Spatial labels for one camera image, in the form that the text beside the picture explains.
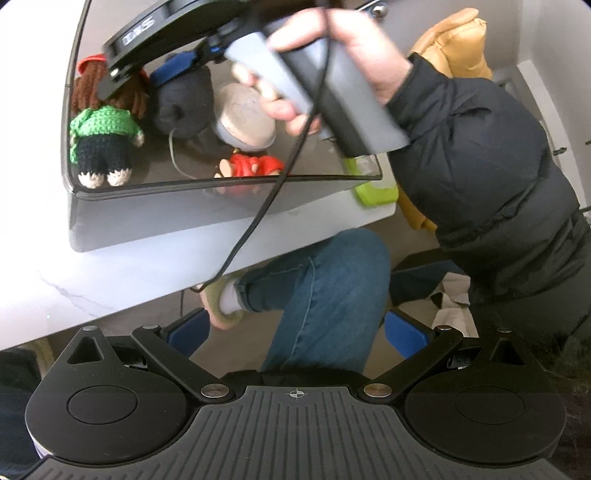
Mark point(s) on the grey transparent storage bin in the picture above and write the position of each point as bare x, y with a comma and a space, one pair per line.
184, 207

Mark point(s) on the blue jeans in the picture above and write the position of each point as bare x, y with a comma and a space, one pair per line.
323, 286

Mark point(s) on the green lid with clear flap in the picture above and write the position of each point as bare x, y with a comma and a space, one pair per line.
376, 194

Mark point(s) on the green slipper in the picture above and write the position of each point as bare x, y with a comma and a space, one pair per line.
217, 311

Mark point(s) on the yellow padded chair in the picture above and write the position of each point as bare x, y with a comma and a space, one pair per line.
452, 46

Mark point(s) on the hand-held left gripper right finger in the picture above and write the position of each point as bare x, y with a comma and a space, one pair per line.
406, 334

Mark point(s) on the crochet doll with red hat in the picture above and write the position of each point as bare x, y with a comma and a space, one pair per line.
104, 124

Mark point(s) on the person's right forearm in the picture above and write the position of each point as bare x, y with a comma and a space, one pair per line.
485, 161

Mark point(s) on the red raincoat toy figure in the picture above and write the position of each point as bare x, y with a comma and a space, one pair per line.
254, 165

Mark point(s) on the person's right hand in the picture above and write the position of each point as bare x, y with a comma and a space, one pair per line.
364, 41

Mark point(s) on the round beige box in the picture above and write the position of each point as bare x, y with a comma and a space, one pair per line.
244, 115

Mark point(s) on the black plush toy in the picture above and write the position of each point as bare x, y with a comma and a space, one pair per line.
184, 106

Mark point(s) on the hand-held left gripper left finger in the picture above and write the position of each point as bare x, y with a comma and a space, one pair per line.
187, 332

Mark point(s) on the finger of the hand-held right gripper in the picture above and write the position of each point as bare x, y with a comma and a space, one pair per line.
173, 69
115, 81

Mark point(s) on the white sock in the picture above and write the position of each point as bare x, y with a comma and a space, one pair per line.
229, 299

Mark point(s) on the white cloth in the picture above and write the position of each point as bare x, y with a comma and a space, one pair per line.
455, 300

